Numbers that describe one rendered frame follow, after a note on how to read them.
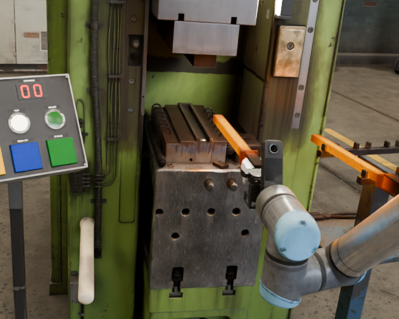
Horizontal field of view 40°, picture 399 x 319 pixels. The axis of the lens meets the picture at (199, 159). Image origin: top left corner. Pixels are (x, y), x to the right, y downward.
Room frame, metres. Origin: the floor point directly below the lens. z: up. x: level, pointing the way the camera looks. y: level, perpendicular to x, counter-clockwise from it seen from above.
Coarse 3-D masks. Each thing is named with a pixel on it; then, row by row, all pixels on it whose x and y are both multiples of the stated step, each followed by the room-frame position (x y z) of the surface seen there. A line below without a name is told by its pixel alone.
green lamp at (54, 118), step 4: (52, 112) 1.45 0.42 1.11; (56, 112) 1.46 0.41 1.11; (48, 116) 1.44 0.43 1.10; (52, 116) 1.44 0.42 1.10; (56, 116) 1.45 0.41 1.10; (60, 116) 1.46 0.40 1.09; (48, 120) 1.43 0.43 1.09; (52, 120) 1.44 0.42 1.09; (56, 120) 1.44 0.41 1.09; (60, 120) 1.45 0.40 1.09; (52, 124) 1.43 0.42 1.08; (56, 124) 1.44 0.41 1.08; (60, 124) 1.45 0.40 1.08
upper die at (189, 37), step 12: (168, 24) 1.74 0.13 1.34; (180, 24) 1.63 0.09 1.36; (192, 24) 1.64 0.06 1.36; (204, 24) 1.65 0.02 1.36; (216, 24) 1.66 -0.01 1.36; (228, 24) 1.67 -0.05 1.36; (168, 36) 1.72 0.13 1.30; (180, 36) 1.63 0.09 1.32; (192, 36) 1.64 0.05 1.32; (204, 36) 1.65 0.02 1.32; (216, 36) 1.66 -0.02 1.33; (228, 36) 1.67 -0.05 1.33; (180, 48) 1.64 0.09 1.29; (192, 48) 1.64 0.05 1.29; (204, 48) 1.65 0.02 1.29; (216, 48) 1.66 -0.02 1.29; (228, 48) 1.67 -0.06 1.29
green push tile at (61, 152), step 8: (48, 144) 1.39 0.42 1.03; (56, 144) 1.41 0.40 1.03; (64, 144) 1.42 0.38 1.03; (72, 144) 1.43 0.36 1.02; (48, 152) 1.39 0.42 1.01; (56, 152) 1.39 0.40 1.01; (64, 152) 1.41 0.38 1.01; (72, 152) 1.42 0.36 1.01; (56, 160) 1.38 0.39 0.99; (64, 160) 1.39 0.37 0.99; (72, 160) 1.41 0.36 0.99
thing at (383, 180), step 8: (312, 136) 1.68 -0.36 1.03; (320, 136) 1.68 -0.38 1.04; (320, 144) 1.63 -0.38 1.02; (328, 144) 1.60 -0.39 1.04; (336, 144) 1.61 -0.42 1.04; (336, 152) 1.56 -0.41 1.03; (344, 152) 1.54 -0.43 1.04; (344, 160) 1.52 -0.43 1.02; (352, 160) 1.48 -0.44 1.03; (360, 160) 1.48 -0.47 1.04; (360, 168) 1.44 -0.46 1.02; (368, 168) 1.42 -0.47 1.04; (376, 168) 1.42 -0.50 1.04; (368, 176) 1.41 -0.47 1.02; (376, 176) 1.38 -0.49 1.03; (384, 176) 1.36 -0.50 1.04; (392, 176) 1.35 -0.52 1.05; (376, 184) 1.36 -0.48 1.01; (384, 184) 1.36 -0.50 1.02; (392, 184) 1.33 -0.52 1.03; (392, 192) 1.33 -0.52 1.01
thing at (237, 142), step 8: (216, 120) 1.62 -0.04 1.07; (224, 120) 1.60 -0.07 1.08; (224, 128) 1.51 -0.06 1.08; (232, 128) 1.52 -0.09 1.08; (224, 136) 1.51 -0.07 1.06; (232, 136) 1.44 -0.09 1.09; (232, 144) 1.41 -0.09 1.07; (240, 144) 1.38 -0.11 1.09; (240, 152) 1.31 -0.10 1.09; (248, 152) 1.30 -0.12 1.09; (256, 152) 1.31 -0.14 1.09; (240, 160) 1.30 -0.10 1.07; (256, 160) 1.25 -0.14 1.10
